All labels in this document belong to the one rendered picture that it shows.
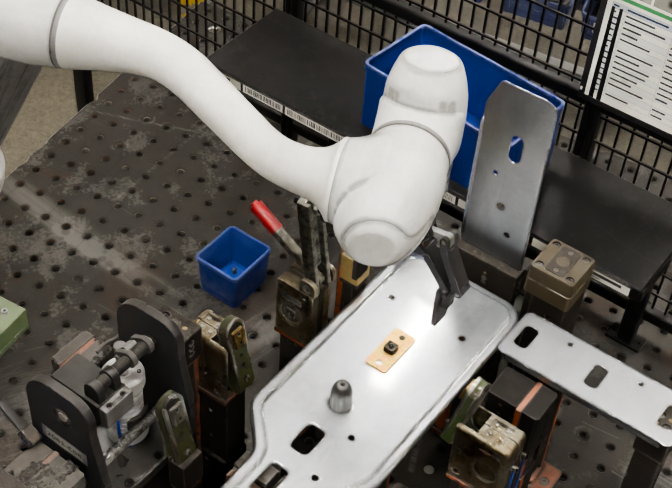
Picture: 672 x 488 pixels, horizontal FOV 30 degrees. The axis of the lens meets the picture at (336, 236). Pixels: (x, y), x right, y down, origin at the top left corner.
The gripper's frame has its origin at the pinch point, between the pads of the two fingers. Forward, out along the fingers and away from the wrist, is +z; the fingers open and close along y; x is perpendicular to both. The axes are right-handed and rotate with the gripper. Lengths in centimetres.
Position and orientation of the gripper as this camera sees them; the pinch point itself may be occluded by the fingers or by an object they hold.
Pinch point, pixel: (399, 291)
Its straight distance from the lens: 178.2
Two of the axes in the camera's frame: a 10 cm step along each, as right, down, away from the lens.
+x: 5.9, -5.5, 5.9
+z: -0.6, 7.0, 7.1
